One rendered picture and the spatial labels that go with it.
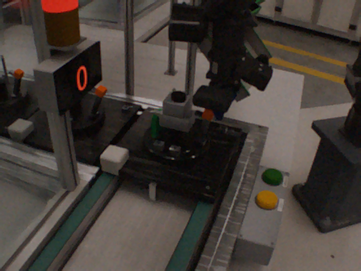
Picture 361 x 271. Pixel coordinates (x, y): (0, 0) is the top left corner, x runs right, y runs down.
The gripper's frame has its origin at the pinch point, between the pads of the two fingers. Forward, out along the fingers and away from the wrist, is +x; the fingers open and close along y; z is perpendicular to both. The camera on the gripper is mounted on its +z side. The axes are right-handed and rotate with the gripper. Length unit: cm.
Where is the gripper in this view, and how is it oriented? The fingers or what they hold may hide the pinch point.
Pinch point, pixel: (220, 104)
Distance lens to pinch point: 71.0
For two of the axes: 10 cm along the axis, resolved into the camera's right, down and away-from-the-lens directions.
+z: 9.4, 2.4, -2.6
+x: -0.4, 8.0, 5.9
